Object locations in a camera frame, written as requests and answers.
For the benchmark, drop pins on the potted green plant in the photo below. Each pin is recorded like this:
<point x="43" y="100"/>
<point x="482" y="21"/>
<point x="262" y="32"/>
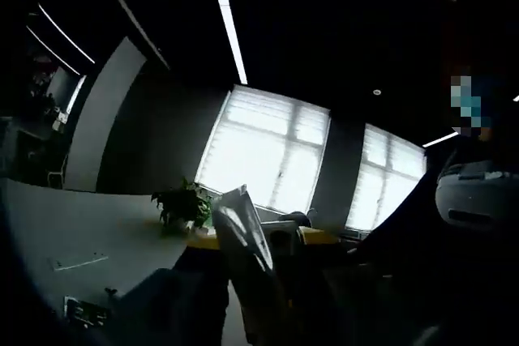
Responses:
<point x="182" y="204"/>

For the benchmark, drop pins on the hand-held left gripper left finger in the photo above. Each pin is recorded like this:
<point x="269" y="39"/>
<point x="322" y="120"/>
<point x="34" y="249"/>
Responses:
<point x="194" y="301"/>

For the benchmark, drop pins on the long ceiling light strip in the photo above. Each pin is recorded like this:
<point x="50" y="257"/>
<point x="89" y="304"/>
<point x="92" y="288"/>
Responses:
<point x="227" y="18"/>

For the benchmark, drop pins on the white worn chest device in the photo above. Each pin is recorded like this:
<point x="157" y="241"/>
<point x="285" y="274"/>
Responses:
<point x="470" y="196"/>

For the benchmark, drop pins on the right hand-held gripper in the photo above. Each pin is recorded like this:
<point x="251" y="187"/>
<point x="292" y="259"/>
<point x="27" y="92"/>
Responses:
<point x="284" y="236"/>

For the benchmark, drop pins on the white skincare tube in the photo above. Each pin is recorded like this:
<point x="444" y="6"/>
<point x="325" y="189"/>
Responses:
<point x="243" y="228"/>

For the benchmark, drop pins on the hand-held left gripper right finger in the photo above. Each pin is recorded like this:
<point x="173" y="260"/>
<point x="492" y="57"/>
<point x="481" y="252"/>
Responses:
<point x="324" y="301"/>

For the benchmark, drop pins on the window with white blinds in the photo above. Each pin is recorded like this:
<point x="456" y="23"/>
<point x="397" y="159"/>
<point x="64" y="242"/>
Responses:
<point x="259" y="151"/>
<point x="385" y="184"/>

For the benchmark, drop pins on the round ceiling detector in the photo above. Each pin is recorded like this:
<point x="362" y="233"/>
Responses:
<point x="377" y="91"/>

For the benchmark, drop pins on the person's dark shirt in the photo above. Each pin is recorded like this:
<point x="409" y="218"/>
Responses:
<point x="466" y="281"/>

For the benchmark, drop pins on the curved ceiling light strip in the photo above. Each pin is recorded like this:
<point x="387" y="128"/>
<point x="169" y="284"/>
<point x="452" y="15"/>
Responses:
<point x="67" y="33"/>
<point x="53" y="50"/>

